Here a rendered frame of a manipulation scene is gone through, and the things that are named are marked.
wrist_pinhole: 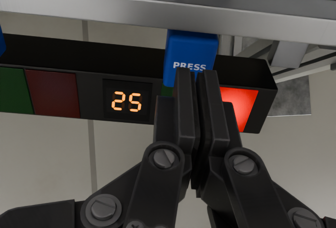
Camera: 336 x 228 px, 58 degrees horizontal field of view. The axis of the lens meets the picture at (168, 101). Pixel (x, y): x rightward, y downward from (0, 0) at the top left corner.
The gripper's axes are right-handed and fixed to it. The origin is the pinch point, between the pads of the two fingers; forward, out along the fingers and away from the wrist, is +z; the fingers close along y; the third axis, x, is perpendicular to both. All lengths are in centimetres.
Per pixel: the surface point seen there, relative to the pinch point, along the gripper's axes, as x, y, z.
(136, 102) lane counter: -4.4, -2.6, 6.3
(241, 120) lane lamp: -5.1, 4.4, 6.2
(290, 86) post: -41, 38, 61
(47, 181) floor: -64, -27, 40
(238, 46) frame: -18.1, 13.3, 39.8
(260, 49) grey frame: -8.1, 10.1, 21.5
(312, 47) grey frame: -2.2, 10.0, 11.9
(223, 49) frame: -18.7, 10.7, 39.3
